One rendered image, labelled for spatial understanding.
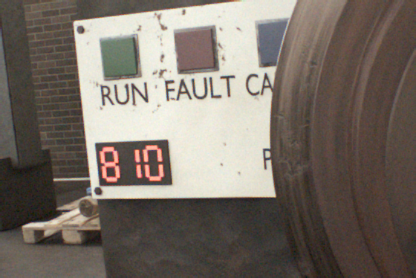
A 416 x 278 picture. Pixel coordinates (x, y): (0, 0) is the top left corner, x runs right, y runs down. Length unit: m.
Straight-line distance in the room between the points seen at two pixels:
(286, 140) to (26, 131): 5.35
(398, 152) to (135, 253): 0.41
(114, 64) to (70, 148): 7.22
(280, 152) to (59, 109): 7.44
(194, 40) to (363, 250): 0.27
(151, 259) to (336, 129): 0.33
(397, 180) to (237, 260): 0.33
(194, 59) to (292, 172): 0.20
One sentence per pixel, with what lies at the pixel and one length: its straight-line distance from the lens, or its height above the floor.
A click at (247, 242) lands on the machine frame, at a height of 1.01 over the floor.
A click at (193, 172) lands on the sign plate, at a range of 0.71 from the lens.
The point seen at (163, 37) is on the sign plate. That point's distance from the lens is 0.71.
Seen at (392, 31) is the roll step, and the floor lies 1.20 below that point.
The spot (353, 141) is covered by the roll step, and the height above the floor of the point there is 1.13.
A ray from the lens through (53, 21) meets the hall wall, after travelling 7.92.
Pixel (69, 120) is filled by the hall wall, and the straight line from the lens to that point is 7.90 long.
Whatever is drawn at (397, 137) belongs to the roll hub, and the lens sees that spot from 0.43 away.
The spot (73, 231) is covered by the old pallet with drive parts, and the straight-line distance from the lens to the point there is 5.11.
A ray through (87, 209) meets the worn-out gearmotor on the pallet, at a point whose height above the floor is 0.22.
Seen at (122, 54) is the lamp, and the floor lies 1.20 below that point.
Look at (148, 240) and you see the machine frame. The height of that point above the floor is 1.01.
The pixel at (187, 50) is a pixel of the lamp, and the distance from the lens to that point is 0.69.
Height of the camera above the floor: 1.20
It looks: 6 degrees down
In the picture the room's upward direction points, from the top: 5 degrees counter-clockwise
